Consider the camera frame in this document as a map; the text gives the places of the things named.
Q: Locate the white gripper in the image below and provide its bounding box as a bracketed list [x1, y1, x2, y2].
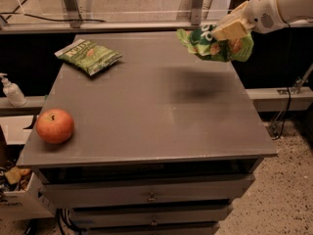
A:
[211, 0, 286, 41]

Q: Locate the green rice chip bag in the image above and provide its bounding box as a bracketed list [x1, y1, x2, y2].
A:
[176, 24, 254, 62]

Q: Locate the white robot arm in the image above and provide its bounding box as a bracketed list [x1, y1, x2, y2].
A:
[211, 0, 313, 40]

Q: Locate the green snack bag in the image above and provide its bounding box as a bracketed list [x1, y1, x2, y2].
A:
[55, 39, 122, 76]

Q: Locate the grey drawer cabinet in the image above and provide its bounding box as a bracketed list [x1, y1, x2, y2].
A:
[19, 31, 276, 235]

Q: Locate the red apple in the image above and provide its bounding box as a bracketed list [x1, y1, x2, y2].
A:
[36, 109, 74, 144]

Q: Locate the white pump bottle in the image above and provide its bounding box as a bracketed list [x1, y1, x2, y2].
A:
[0, 73, 26, 107]

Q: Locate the white cardboard box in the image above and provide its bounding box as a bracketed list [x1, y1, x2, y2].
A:
[0, 116, 55, 220]

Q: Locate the black cable right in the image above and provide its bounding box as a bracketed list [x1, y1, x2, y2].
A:
[272, 15, 313, 141]

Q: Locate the metal window frame rail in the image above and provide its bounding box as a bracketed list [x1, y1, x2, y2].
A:
[0, 0, 312, 34]

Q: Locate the black cable on floor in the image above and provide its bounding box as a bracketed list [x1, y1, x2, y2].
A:
[0, 0, 107, 24]

